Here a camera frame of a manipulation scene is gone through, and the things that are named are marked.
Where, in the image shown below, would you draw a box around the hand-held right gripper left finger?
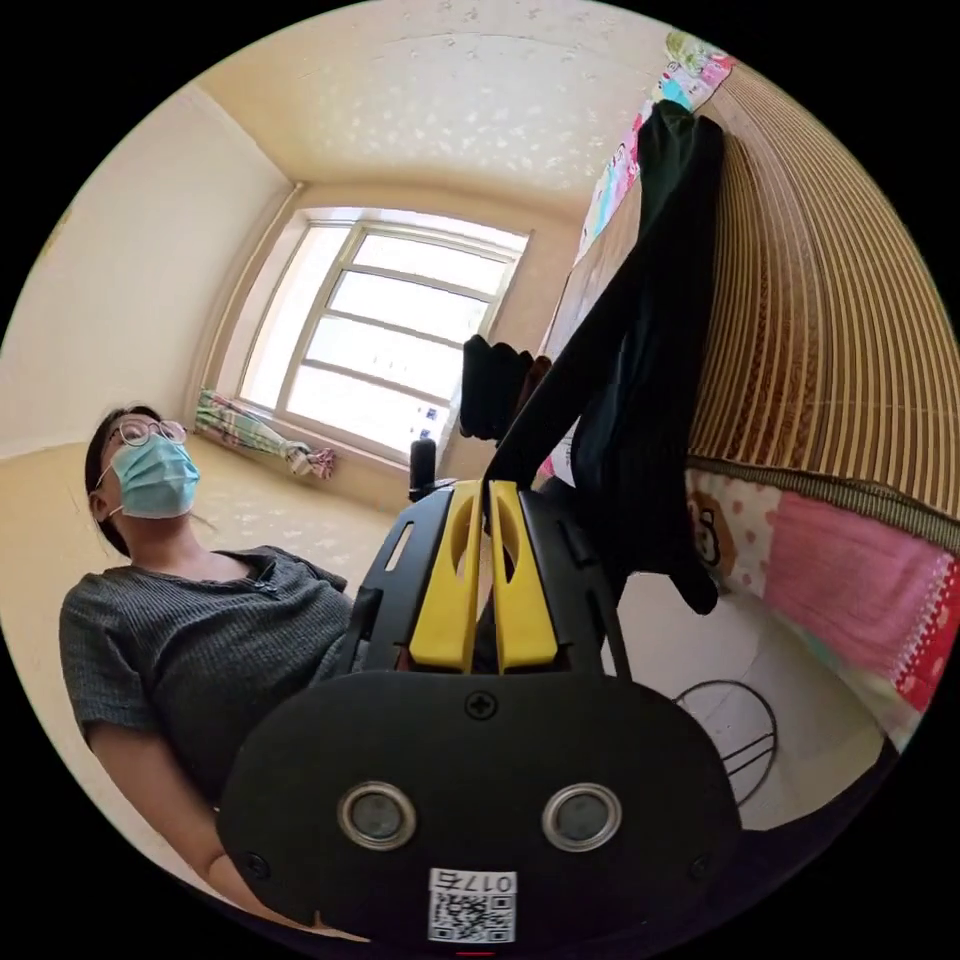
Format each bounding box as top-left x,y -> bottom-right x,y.
407,479 -> 482,674

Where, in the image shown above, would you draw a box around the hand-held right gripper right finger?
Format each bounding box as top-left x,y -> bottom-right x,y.
487,479 -> 560,674

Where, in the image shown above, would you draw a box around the black pants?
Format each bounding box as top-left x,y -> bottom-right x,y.
482,103 -> 727,618

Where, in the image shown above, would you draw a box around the person's right forearm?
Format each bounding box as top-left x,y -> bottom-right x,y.
191,839 -> 373,945

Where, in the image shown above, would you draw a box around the pile of clothes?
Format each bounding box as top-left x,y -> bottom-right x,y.
457,335 -> 554,442

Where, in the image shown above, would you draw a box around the window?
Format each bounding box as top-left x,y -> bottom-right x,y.
238,215 -> 532,460

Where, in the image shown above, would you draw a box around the checked curtain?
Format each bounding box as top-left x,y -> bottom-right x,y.
194,388 -> 337,478

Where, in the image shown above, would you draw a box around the person's body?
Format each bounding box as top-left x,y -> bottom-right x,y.
58,404 -> 376,864

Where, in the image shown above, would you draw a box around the bed with woven mat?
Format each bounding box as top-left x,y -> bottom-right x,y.
538,29 -> 960,755

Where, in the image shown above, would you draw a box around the black wire stand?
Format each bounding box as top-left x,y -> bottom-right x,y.
673,677 -> 779,810

